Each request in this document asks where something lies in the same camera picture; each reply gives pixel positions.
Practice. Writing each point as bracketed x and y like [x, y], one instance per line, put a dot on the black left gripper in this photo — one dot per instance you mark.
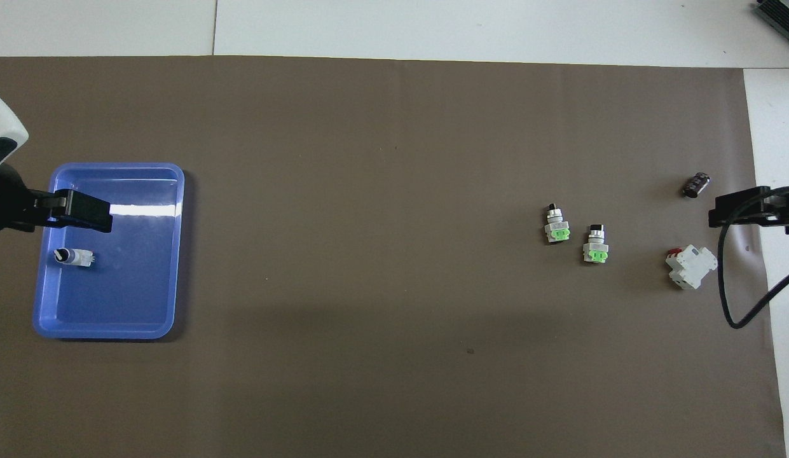
[3, 203]

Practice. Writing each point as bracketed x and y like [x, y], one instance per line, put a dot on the green-topped push button switch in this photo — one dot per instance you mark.
[596, 248]

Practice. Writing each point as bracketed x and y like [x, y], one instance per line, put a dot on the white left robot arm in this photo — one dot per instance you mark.
[0, 121]

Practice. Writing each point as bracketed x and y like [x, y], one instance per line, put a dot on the small dark terminal block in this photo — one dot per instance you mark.
[697, 184]

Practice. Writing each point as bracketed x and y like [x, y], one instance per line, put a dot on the white circuit breaker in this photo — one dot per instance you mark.
[693, 266]

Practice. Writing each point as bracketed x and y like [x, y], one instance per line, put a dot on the blue plastic tray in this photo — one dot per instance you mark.
[140, 286]

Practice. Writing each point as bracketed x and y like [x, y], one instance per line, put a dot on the grey finned device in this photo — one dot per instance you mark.
[785, 13]

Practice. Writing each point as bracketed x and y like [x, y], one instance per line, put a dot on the brown paper table mat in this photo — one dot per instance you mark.
[394, 191]

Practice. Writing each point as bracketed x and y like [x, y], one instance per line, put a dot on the white switch with red base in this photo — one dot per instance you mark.
[76, 257]

